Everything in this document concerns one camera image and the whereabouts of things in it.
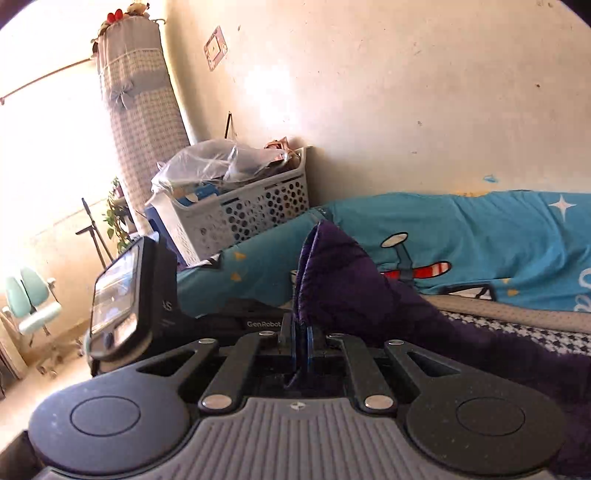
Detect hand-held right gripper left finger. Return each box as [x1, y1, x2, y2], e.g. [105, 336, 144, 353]
[136, 314, 304, 414]

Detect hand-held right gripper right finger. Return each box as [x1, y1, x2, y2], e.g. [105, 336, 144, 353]
[305, 324, 463, 414]

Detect purple floral garment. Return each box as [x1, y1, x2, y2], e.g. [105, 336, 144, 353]
[286, 220, 591, 476]

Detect blue storage bin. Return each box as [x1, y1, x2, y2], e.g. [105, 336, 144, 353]
[144, 203, 185, 266]

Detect potted green plant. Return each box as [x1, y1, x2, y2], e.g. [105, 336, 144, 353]
[104, 178, 139, 252]

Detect black tripod stand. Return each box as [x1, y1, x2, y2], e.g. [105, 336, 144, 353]
[76, 198, 114, 268]

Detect pale green chair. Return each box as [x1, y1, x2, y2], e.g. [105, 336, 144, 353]
[2, 267, 63, 370]

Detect white perforated laundry basket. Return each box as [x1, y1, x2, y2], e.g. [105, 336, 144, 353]
[145, 147, 312, 266]

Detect clear plastic bag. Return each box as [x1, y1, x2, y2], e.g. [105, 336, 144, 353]
[151, 138, 287, 199]

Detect checked fabric column cover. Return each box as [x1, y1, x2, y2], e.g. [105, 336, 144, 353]
[90, 14, 192, 232]

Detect brown packet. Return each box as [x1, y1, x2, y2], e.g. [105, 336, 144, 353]
[264, 137, 305, 174]

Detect houndstooth bed mat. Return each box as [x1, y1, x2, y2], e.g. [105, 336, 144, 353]
[416, 293, 591, 358]

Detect blue cartoon printed cover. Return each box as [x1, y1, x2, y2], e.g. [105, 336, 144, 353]
[175, 190, 591, 324]

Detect curtain rod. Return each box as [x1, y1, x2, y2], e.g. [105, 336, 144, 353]
[0, 55, 100, 104]

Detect artificial flowers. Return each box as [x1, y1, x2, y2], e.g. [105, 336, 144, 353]
[95, 2, 153, 38]

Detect pink wall sticker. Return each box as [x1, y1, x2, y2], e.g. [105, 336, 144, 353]
[203, 26, 228, 71]

